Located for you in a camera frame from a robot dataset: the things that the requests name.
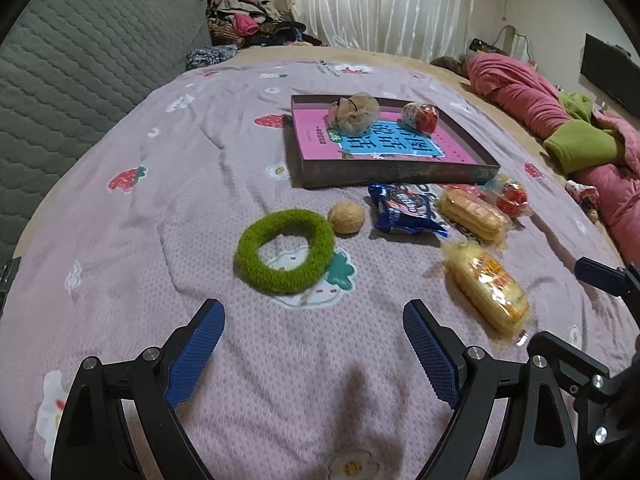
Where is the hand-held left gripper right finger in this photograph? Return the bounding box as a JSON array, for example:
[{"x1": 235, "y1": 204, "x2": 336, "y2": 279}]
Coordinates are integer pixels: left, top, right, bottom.
[{"x1": 402, "y1": 299, "x2": 581, "y2": 480}]

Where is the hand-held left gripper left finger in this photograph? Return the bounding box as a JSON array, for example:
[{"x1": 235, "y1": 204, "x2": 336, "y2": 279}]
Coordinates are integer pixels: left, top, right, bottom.
[{"x1": 50, "y1": 298, "x2": 227, "y2": 480}]

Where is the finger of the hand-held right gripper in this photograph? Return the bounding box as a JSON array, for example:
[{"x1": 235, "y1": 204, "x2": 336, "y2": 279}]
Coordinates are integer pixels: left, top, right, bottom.
[
  {"x1": 574, "y1": 256, "x2": 640, "y2": 306},
  {"x1": 527, "y1": 331, "x2": 613, "y2": 396}
]

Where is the red label yellow cake packet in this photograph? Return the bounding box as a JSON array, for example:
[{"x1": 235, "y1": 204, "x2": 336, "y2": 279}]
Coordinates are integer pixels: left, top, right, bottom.
[{"x1": 442, "y1": 240, "x2": 531, "y2": 338}]

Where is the green fuzzy scrunchie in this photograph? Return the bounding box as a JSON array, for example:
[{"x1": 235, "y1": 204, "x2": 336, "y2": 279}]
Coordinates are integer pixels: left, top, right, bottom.
[{"x1": 236, "y1": 208, "x2": 335, "y2": 295}]

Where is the red egg toy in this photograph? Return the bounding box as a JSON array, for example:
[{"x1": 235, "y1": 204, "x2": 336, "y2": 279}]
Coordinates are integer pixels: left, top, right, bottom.
[
  {"x1": 402, "y1": 102, "x2": 441, "y2": 134},
  {"x1": 487, "y1": 175, "x2": 531, "y2": 218}
]

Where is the clear-wrapped yellow cake packet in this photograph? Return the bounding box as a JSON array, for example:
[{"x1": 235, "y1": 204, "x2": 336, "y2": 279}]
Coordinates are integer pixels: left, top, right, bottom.
[{"x1": 437, "y1": 186, "x2": 513, "y2": 246}]

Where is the blue cookie packet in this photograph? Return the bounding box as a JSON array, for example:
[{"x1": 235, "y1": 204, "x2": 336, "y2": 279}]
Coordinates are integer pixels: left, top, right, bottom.
[{"x1": 368, "y1": 182, "x2": 449, "y2": 238}]

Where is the walnut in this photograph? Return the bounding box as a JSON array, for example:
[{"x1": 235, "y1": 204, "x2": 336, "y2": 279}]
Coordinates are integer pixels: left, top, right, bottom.
[{"x1": 327, "y1": 201, "x2": 367, "y2": 235}]

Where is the dark cardboard box tray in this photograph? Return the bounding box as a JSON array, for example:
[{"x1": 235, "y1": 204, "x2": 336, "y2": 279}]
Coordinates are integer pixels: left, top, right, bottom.
[{"x1": 284, "y1": 94, "x2": 502, "y2": 190}]

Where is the small doll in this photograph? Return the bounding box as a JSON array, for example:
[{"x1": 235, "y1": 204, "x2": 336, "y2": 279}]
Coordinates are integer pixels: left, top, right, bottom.
[{"x1": 565, "y1": 180, "x2": 601, "y2": 223}]

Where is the pink quilt with green lining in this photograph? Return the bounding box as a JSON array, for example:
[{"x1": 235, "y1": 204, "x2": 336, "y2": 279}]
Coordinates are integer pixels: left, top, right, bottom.
[{"x1": 467, "y1": 52, "x2": 640, "y2": 261}]

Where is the lilac strawberry print blanket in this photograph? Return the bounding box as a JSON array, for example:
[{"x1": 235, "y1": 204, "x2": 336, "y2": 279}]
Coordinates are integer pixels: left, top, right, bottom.
[{"x1": 0, "y1": 60, "x2": 640, "y2": 480}]

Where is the black television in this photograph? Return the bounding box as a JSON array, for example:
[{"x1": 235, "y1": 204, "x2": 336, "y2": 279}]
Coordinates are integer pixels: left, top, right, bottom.
[{"x1": 580, "y1": 34, "x2": 640, "y2": 116}]

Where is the arched mirror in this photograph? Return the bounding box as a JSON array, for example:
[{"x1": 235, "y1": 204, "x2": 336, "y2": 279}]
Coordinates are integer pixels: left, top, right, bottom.
[{"x1": 497, "y1": 25, "x2": 531, "y2": 61}]

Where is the pink book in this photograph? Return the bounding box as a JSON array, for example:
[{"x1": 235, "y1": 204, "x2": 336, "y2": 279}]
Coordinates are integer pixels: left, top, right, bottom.
[{"x1": 292, "y1": 105, "x2": 483, "y2": 166}]

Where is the beige scrunchie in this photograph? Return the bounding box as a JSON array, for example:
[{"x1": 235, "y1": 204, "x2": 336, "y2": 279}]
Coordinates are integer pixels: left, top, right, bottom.
[{"x1": 327, "y1": 92, "x2": 381, "y2": 136}]

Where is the dark brown cloth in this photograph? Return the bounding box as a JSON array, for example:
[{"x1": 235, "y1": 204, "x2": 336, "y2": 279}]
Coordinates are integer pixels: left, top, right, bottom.
[{"x1": 431, "y1": 56, "x2": 468, "y2": 76}]

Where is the grey quilted headboard cover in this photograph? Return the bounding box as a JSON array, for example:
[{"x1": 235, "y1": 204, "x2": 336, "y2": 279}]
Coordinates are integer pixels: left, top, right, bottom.
[{"x1": 0, "y1": 0, "x2": 213, "y2": 271}]

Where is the dark floral cloth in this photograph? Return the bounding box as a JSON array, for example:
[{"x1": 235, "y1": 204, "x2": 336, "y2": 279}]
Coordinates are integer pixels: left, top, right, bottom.
[{"x1": 186, "y1": 45, "x2": 240, "y2": 71}]

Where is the pile of clothes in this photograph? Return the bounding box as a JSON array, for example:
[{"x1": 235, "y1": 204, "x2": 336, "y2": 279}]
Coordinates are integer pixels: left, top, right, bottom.
[{"x1": 206, "y1": 0, "x2": 326, "y2": 48}]

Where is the white curtain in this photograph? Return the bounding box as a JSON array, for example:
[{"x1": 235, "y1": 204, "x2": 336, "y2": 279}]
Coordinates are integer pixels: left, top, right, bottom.
[{"x1": 285, "y1": 0, "x2": 478, "y2": 58}]

